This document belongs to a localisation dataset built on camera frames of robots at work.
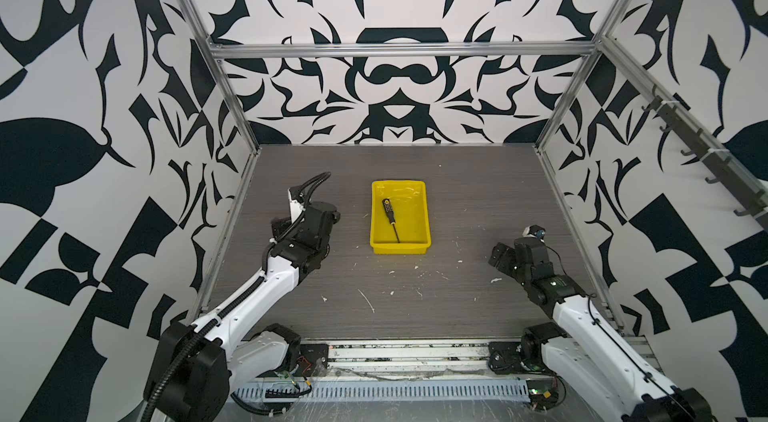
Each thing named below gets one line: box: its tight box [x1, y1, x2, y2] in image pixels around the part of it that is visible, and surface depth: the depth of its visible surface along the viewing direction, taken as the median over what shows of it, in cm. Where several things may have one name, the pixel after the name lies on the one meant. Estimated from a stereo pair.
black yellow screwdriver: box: [382, 198, 400, 244], surface depth 102 cm
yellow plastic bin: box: [370, 180, 432, 255], surface depth 100 cm
